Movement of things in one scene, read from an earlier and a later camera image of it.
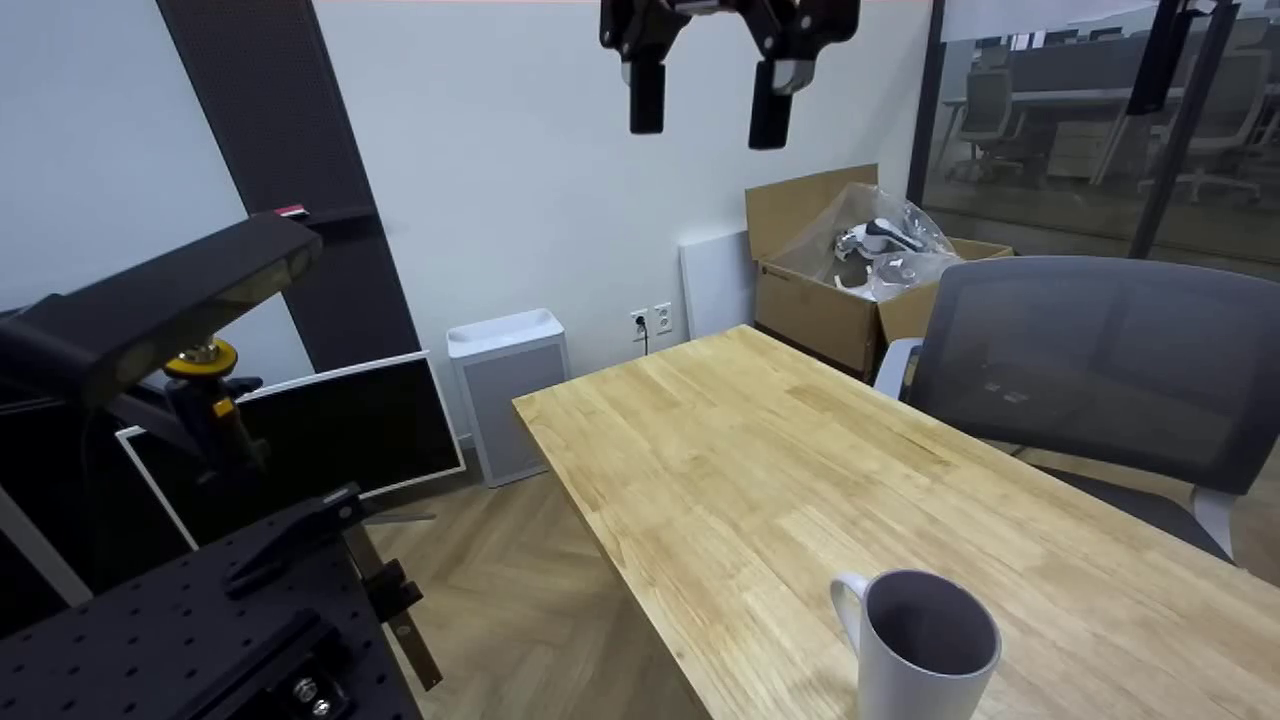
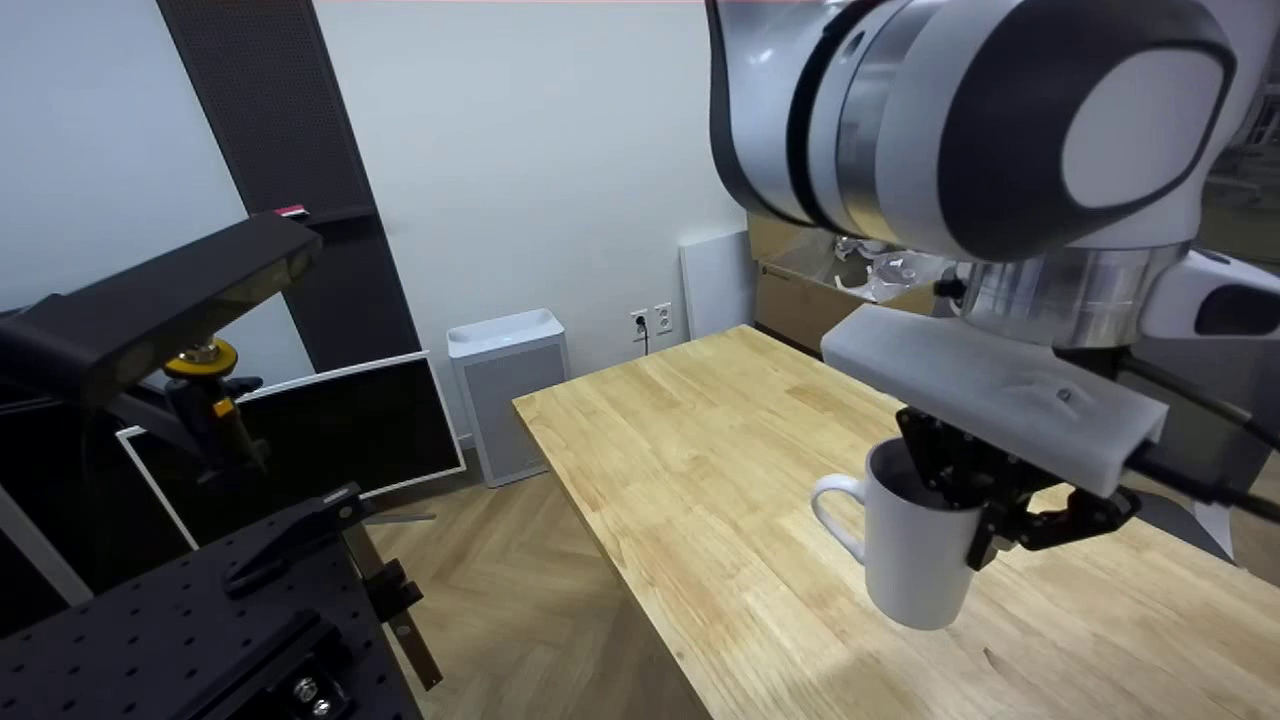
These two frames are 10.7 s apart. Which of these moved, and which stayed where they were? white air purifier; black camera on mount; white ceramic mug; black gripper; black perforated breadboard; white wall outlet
Moved: black gripper; white ceramic mug
Stayed: white wall outlet; black camera on mount; black perforated breadboard; white air purifier
